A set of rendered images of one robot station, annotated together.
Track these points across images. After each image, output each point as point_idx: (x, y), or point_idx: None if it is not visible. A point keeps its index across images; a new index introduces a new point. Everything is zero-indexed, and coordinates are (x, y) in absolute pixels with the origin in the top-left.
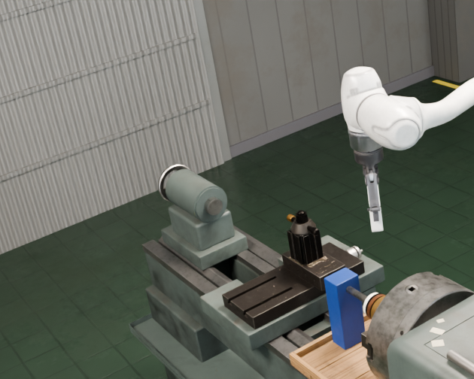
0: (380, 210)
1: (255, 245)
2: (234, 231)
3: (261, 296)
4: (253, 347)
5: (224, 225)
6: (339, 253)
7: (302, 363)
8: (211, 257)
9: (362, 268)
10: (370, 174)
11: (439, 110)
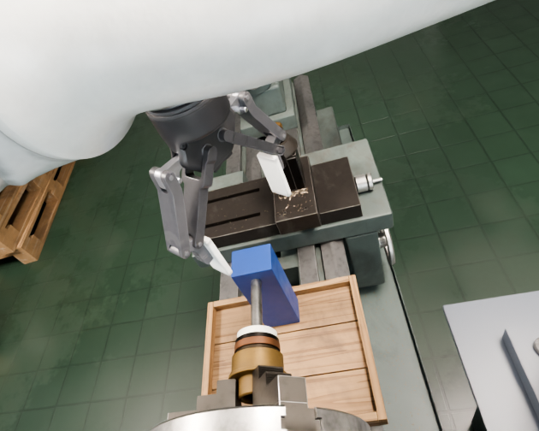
0: (208, 247)
1: (307, 124)
2: (285, 107)
3: (225, 213)
4: (201, 266)
5: (271, 100)
6: (343, 180)
7: (206, 327)
8: (254, 131)
9: (358, 212)
10: (156, 172)
11: (151, 3)
